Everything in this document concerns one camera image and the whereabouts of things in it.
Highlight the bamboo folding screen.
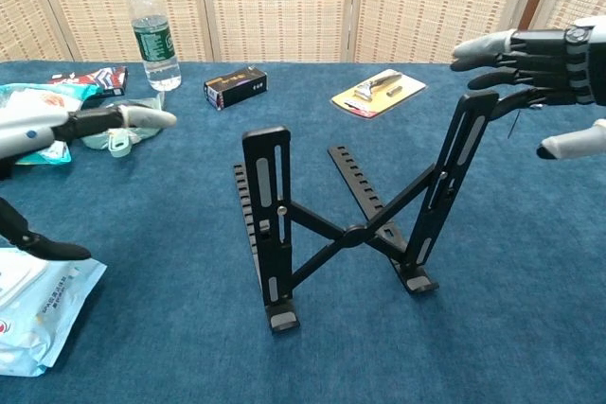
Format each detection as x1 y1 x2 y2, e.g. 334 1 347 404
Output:
0 0 606 64

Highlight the green plastic dustpan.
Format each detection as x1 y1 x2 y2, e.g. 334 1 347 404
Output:
78 91 167 159

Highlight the small black cardboard box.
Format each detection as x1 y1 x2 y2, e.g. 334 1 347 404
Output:
203 65 269 113

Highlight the razor in yellow blister pack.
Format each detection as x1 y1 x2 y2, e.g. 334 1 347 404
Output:
330 68 427 120

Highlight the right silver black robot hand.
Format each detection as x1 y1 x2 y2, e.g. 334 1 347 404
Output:
449 15 606 162

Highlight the brown wooden post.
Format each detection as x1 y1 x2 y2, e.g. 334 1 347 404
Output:
504 0 562 63

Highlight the teal white snack bag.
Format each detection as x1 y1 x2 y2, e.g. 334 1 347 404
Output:
0 81 103 167

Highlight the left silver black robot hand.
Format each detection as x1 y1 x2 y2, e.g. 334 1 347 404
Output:
0 102 179 262

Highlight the black folding laptop stand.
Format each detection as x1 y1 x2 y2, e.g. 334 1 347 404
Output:
232 90 501 335

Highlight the light blue wet wipes pack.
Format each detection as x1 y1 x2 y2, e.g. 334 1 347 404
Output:
0 246 108 378

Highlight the metal bar with black tie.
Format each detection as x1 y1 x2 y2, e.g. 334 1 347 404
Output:
508 101 544 140

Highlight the clear plastic water bottle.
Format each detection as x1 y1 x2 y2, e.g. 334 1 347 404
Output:
120 0 183 92

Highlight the blue table mat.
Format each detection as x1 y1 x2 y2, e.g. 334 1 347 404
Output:
0 61 606 404

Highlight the red black card packet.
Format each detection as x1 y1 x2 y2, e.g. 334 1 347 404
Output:
48 65 130 97

